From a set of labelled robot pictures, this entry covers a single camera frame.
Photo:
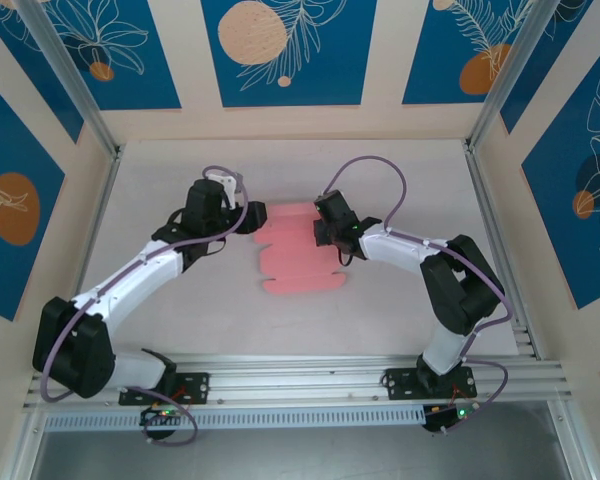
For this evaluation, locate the pink paper box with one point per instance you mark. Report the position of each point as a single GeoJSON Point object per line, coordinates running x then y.
{"type": "Point", "coordinates": [295, 265]}

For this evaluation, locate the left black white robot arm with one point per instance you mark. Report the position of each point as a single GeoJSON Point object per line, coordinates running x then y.
{"type": "Point", "coordinates": [130, 285]}

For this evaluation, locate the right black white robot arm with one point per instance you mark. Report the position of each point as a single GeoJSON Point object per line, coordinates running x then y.
{"type": "Point", "coordinates": [460, 290]}

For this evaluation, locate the blue poster with beige circle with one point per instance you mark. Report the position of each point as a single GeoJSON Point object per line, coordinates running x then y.
{"type": "Point", "coordinates": [290, 50]}

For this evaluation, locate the grey metal sheet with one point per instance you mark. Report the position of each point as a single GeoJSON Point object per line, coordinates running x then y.
{"type": "Point", "coordinates": [300, 455]}

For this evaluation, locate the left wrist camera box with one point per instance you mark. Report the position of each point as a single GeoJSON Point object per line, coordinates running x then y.
{"type": "Point", "coordinates": [227, 182]}

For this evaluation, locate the aluminium table side rail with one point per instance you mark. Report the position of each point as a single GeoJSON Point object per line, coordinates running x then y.
{"type": "Point", "coordinates": [477, 175]}
{"type": "Point", "coordinates": [100, 210]}

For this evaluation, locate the aluminium mounting rail beam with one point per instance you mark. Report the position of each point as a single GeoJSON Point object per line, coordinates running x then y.
{"type": "Point", "coordinates": [290, 375]}

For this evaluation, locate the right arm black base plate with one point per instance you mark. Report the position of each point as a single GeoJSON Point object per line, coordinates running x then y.
{"type": "Point", "coordinates": [397, 382]}

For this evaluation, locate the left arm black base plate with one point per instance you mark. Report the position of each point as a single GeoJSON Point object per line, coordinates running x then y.
{"type": "Point", "coordinates": [200, 387]}

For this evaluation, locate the blue floral wall poster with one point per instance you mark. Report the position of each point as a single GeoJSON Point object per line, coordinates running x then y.
{"type": "Point", "coordinates": [10, 210]}
{"type": "Point", "coordinates": [580, 210]}
{"type": "Point", "coordinates": [460, 50]}
{"type": "Point", "coordinates": [25, 65]}
{"type": "Point", "coordinates": [555, 65]}
{"type": "Point", "coordinates": [125, 60]}

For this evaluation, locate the aluminium frame post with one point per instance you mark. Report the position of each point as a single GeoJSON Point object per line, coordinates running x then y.
{"type": "Point", "coordinates": [510, 75]}
{"type": "Point", "coordinates": [70, 75]}

